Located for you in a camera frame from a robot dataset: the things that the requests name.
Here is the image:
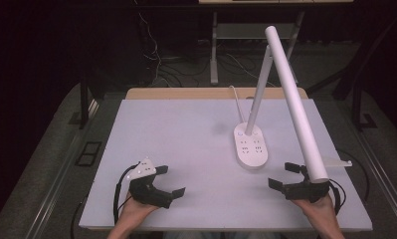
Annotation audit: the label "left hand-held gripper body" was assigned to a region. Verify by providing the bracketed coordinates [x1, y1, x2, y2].
[125, 157, 174, 210]

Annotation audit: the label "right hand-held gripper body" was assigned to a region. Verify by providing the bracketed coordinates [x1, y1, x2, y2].
[284, 157, 353, 204]

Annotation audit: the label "person's left hand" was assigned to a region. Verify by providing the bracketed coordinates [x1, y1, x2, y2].
[117, 192, 161, 231]

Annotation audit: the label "person's right hand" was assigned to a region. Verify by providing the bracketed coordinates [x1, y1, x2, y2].
[293, 193, 337, 227]

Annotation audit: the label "white table cover sheet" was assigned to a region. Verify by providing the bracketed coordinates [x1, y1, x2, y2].
[79, 98, 374, 232]

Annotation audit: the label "white desk lamp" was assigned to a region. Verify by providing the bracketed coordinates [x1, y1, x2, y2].
[233, 25, 330, 184]

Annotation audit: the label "black metal stand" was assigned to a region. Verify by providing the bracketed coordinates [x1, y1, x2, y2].
[79, 74, 92, 130]
[350, 81, 378, 132]

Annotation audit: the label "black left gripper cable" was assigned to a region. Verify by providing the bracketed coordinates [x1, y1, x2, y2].
[112, 163, 141, 225]

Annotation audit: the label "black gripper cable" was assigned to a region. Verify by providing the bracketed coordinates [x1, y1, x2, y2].
[112, 163, 141, 225]
[328, 178, 347, 215]

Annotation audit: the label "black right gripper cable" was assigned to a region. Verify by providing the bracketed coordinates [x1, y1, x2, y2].
[328, 178, 347, 215]

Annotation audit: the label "thin black floor cable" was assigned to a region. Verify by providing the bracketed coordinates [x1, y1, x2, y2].
[337, 148, 370, 203]

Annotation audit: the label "black floor frame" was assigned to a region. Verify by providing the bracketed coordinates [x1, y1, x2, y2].
[74, 140, 102, 167]

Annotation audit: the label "white lamp cable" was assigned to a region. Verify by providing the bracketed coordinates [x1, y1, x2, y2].
[228, 85, 247, 124]

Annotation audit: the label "aluminium floor rail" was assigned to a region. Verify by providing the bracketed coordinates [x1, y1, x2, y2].
[24, 99, 100, 239]
[350, 127, 397, 230]

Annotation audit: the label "white floor cable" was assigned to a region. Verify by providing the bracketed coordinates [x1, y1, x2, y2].
[136, 12, 164, 85]

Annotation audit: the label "grey metal desk frame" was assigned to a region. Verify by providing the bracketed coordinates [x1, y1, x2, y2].
[209, 11, 305, 87]

